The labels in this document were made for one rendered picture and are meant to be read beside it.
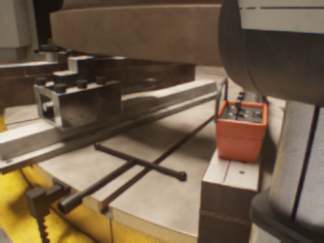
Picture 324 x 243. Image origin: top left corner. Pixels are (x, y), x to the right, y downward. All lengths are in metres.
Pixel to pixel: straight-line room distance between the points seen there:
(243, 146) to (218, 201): 0.17
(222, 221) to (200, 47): 0.83
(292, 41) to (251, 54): 0.04
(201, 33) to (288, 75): 1.07
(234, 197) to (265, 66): 0.49
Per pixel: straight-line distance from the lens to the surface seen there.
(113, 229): 1.37
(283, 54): 0.26
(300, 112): 0.30
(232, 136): 0.77
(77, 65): 1.75
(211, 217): 0.77
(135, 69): 2.89
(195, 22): 1.33
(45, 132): 1.72
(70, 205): 1.23
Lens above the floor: 1.07
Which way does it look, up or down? 21 degrees down
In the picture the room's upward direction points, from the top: straight up
